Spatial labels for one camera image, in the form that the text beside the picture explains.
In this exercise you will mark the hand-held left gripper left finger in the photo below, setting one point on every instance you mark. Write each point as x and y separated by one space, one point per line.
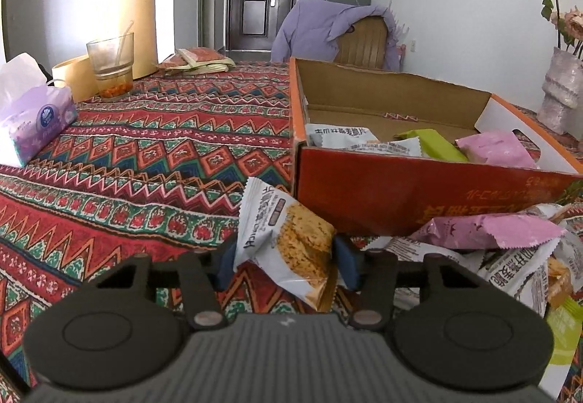
225 268

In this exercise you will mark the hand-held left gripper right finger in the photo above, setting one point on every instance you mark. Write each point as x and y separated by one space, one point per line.
348 264

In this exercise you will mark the white snack packet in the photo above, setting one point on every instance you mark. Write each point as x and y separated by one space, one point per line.
337 134
282 239
396 149

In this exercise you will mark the red cardboard box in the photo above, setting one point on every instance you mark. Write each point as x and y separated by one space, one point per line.
387 202

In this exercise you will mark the green snack packet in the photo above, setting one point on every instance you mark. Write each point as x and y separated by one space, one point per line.
432 145

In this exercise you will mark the pile of snack packets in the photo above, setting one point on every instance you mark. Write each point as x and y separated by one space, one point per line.
524 266

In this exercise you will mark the pink snack packet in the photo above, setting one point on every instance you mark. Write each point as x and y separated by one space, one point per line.
496 150

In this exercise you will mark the heap of flat sachets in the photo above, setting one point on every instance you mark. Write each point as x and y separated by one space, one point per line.
200 57

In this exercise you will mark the wooden chair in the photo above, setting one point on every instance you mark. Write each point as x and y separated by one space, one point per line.
364 43

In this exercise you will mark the glass cup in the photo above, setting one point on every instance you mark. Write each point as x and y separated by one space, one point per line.
109 66

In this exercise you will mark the purple tissue pack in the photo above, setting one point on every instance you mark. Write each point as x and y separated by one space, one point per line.
36 125

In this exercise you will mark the purple jacket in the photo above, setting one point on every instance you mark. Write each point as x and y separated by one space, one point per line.
309 29

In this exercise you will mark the yellow round container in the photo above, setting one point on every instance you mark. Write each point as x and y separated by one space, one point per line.
73 79

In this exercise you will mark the yellow thermos jug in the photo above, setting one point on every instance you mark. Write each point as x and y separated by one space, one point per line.
136 11

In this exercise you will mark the pink textured vase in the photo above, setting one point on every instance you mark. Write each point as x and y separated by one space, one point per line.
560 88

